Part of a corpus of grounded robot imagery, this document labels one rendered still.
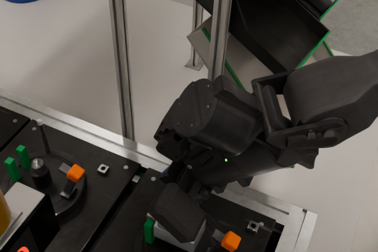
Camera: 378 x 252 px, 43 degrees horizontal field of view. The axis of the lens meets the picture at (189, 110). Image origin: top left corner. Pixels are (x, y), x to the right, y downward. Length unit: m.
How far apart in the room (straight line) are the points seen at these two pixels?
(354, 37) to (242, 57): 2.09
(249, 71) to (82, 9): 0.70
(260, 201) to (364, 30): 2.23
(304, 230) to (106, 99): 0.55
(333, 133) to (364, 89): 0.05
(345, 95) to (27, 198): 0.33
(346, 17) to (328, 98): 2.62
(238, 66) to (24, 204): 0.46
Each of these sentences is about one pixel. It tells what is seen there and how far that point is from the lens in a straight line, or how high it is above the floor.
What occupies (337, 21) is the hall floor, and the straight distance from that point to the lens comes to 3.00.
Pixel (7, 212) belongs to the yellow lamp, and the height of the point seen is 1.27.
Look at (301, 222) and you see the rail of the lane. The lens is 0.85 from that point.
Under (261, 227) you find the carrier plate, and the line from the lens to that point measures 0.81.
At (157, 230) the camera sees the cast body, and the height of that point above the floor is 1.05.
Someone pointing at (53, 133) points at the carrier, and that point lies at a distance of 0.94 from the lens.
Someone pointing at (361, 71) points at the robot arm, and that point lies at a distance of 0.45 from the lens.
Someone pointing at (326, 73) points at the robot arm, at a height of 1.37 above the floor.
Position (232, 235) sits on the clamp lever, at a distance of 0.68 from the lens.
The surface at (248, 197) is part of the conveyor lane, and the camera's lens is 0.85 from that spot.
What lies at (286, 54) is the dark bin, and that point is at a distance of 0.74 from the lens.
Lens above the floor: 1.66
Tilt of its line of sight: 47 degrees down
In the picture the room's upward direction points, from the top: 3 degrees clockwise
